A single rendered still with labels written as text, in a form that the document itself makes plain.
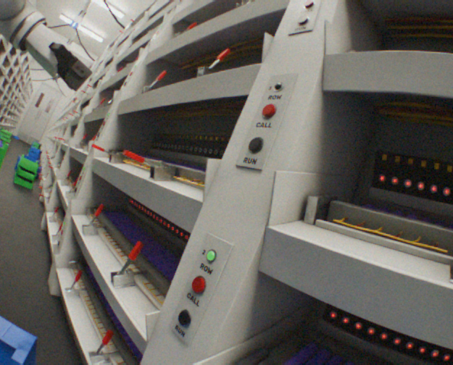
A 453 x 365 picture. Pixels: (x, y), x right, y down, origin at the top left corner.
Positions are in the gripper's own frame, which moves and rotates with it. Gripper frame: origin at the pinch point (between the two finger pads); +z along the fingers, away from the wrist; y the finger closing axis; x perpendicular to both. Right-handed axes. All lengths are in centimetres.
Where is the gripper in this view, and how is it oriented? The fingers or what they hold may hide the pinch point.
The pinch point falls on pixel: (80, 80)
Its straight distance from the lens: 55.5
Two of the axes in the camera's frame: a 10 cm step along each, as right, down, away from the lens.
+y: 6.4, 1.9, -7.4
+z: 5.7, 5.4, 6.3
